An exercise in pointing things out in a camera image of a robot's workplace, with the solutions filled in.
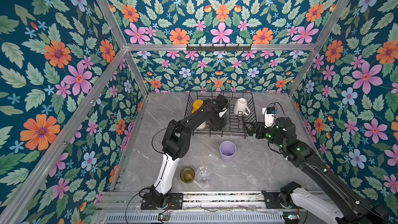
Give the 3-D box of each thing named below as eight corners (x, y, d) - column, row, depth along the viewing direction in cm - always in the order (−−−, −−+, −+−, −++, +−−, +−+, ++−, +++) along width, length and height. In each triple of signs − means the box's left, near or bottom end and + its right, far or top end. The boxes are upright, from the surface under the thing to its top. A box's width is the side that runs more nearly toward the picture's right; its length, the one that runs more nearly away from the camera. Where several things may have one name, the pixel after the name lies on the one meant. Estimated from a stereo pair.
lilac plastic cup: (220, 164, 87) (221, 156, 77) (219, 150, 92) (220, 140, 82) (234, 164, 86) (237, 156, 77) (233, 150, 92) (235, 140, 82)
